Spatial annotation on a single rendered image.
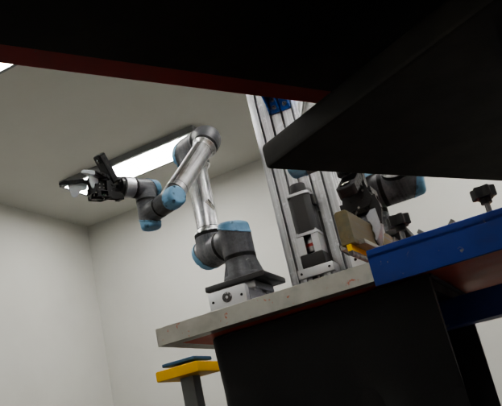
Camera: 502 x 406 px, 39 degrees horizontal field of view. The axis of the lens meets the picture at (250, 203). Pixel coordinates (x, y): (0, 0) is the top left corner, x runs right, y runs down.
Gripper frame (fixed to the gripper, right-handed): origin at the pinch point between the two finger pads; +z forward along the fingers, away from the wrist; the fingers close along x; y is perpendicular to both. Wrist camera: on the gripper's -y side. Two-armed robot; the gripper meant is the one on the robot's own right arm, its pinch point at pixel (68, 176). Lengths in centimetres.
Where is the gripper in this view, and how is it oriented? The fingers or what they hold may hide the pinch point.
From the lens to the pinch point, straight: 242.5
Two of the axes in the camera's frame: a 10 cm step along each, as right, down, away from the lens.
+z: -7.4, -0.6, -6.7
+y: 1.3, 9.7, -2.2
